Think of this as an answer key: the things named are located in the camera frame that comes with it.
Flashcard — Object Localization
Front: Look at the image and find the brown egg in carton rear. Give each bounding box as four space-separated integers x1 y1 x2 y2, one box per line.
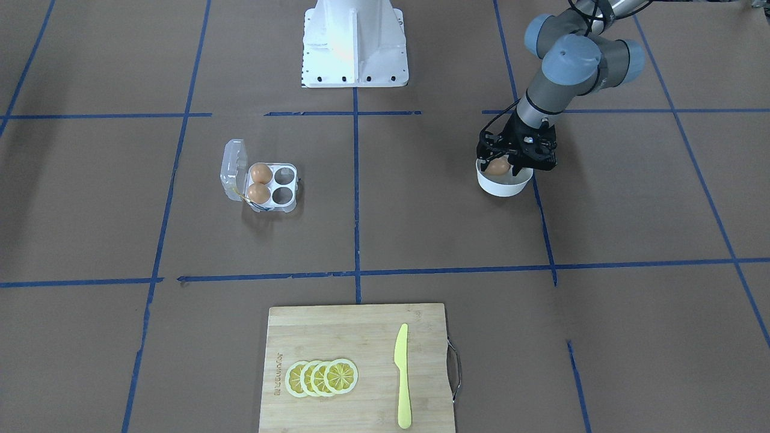
248 164 273 185

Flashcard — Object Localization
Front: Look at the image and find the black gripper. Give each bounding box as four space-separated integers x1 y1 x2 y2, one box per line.
476 113 558 176

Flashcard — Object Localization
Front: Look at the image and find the lemon slice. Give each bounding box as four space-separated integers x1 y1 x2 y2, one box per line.
310 361 333 397
325 357 359 395
299 360 320 397
284 361 308 398

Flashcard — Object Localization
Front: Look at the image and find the brown egg in carton front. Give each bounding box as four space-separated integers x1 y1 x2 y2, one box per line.
247 183 271 204

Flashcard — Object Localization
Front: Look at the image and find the brown egg in carton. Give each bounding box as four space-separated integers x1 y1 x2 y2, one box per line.
247 183 271 204
248 164 273 185

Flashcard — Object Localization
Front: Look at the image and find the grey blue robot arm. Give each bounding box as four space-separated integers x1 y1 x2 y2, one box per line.
476 1 649 174

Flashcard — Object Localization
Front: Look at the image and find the bamboo cutting board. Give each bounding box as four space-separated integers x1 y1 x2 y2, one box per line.
258 302 456 432

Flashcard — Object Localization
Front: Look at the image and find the yellow plastic knife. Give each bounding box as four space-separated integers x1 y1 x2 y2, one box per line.
393 323 412 430

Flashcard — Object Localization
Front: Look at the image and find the white round bowl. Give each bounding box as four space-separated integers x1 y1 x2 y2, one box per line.
476 161 534 197

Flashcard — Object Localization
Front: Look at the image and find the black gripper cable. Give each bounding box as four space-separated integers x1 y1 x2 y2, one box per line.
480 99 519 142

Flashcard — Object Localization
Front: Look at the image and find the clear plastic egg carton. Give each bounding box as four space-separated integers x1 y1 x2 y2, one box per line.
220 139 300 213

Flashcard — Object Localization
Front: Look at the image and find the brown egg from bowl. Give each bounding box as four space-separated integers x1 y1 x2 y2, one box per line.
484 157 511 176

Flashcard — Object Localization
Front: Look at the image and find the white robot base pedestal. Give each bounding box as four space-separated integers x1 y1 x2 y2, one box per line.
301 1 410 88

